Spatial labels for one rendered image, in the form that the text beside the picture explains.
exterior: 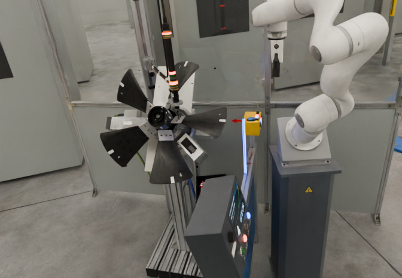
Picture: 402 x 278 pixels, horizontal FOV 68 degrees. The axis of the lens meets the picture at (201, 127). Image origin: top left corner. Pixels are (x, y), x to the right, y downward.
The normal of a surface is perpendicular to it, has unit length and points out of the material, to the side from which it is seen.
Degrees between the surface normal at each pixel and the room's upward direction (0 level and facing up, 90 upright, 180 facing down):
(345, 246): 0
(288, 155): 47
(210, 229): 15
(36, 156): 90
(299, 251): 90
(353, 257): 0
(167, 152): 52
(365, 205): 90
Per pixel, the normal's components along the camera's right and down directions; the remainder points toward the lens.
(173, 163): 0.40, -0.38
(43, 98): 0.25, 0.40
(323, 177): 0.00, 0.44
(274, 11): -0.57, 0.24
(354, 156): -0.25, 0.44
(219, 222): -0.34, -0.87
